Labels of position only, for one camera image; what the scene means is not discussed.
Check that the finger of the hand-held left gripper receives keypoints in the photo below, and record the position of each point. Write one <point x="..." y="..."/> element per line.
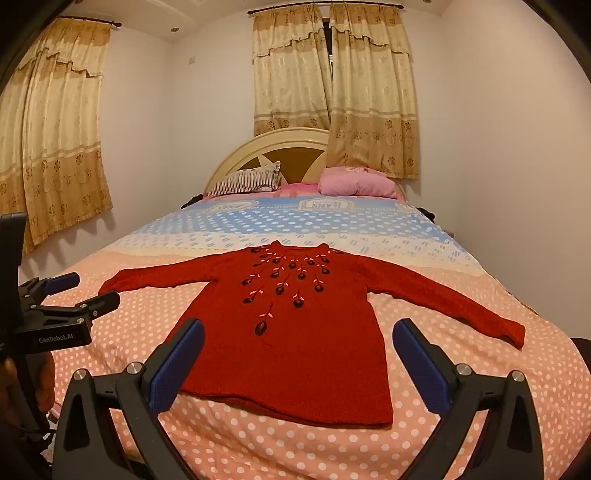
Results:
<point x="104" y="302"/>
<point x="64" y="280"/>

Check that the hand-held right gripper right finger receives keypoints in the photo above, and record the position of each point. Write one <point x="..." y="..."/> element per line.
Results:
<point x="422" y="369"/>

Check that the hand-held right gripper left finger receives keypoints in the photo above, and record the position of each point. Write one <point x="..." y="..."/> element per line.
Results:
<point x="178" y="364"/>

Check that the red knitted sweater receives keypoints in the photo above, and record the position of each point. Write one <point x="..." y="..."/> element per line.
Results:
<point x="300" y="360"/>

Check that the person's left hand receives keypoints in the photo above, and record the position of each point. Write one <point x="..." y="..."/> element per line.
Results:
<point x="45" y="381"/>

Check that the wide beige floral curtain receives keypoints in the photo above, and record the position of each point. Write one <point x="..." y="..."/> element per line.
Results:
<point x="55" y="138"/>

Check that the polka dot bedsheet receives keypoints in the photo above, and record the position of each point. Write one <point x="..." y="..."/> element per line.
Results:
<point x="277" y="221"/>

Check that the pink pillow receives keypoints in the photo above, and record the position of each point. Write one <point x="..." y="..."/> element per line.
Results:
<point x="355" y="184"/>

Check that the pink blanket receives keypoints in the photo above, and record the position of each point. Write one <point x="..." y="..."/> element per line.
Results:
<point x="295" y="188"/>

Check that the cream wooden headboard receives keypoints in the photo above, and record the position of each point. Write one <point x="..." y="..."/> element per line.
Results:
<point x="258" y="147"/>

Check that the dark curtain rod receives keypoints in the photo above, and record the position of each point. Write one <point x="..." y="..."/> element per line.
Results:
<point x="87" y="19"/>
<point x="323" y="4"/>

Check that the long beige floral curtain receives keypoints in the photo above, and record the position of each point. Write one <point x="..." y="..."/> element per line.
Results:
<point x="374" y="92"/>

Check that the narrow beige floral curtain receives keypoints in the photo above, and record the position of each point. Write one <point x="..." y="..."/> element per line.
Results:
<point x="291" y="69"/>

